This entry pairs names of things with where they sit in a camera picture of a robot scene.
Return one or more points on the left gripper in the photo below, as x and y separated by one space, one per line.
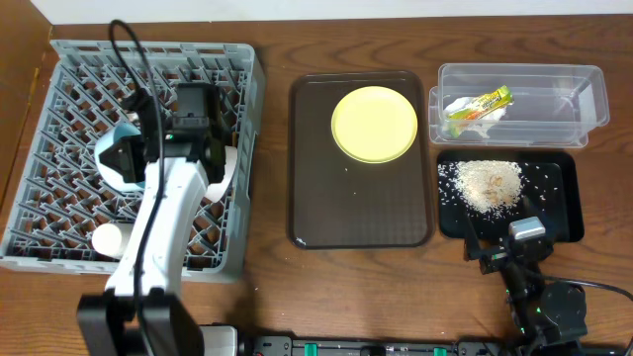
121 159

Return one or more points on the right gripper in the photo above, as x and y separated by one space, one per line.
496 255

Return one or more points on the light blue bowl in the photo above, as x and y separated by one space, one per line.
110 176

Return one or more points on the white paper cup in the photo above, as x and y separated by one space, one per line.
111 240

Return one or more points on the white bowl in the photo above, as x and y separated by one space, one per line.
216 191

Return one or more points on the white napkin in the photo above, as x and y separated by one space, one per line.
481 126

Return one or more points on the green snack wrapper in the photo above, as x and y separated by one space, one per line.
482 105

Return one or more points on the yellow plate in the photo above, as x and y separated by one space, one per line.
374 124

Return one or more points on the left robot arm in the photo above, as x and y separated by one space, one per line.
174 160

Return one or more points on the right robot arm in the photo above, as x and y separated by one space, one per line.
550 314

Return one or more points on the black waste tray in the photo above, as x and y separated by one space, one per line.
554 188

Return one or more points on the pile of rice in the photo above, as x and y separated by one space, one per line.
488 189

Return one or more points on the grey plastic dish rack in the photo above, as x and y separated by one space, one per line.
62 198

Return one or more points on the clear plastic bin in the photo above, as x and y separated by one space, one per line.
554 105

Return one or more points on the brown serving tray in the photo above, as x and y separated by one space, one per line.
337 202

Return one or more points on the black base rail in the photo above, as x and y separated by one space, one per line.
376 347

